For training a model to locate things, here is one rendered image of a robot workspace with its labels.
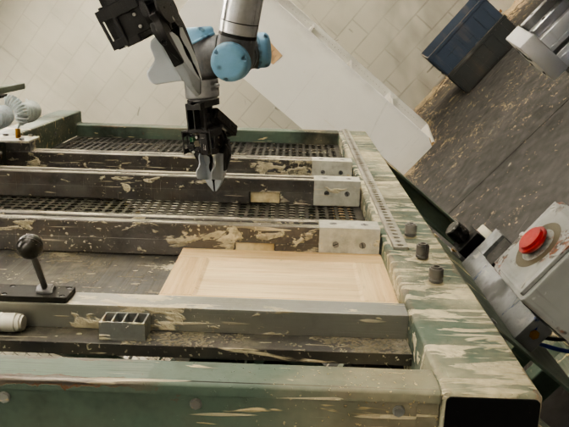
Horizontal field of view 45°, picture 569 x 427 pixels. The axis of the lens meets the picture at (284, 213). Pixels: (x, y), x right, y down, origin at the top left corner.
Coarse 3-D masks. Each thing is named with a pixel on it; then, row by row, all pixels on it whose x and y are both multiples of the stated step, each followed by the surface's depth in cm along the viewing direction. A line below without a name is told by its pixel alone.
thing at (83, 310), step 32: (32, 320) 107; (64, 320) 107; (96, 320) 107; (160, 320) 107; (192, 320) 107; (224, 320) 106; (256, 320) 106; (288, 320) 106; (320, 320) 106; (352, 320) 106; (384, 320) 106
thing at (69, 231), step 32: (0, 224) 141; (32, 224) 141; (64, 224) 141; (96, 224) 141; (128, 224) 141; (160, 224) 140; (192, 224) 140; (224, 224) 140; (256, 224) 141; (288, 224) 142; (320, 224) 142; (352, 224) 143
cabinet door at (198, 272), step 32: (192, 256) 136; (224, 256) 137; (256, 256) 138; (288, 256) 138; (320, 256) 139; (352, 256) 139; (192, 288) 120; (224, 288) 121; (256, 288) 121; (288, 288) 122; (320, 288) 122; (352, 288) 123; (384, 288) 122
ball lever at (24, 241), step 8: (24, 240) 99; (32, 240) 100; (40, 240) 101; (16, 248) 100; (24, 248) 99; (32, 248) 99; (40, 248) 100; (24, 256) 100; (32, 256) 100; (40, 264) 104; (40, 272) 105; (40, 280) 106; (40, 288) 107; (48, 288) 107
